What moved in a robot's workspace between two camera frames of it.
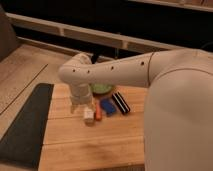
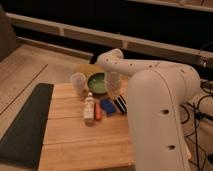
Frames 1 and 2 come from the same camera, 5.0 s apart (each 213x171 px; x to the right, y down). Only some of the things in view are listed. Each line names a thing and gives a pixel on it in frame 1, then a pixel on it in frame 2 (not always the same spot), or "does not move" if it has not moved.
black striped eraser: x=122 y=105 does not move
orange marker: x=98 y=112 does not move
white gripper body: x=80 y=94 to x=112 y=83
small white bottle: x=89 y=116 does not move
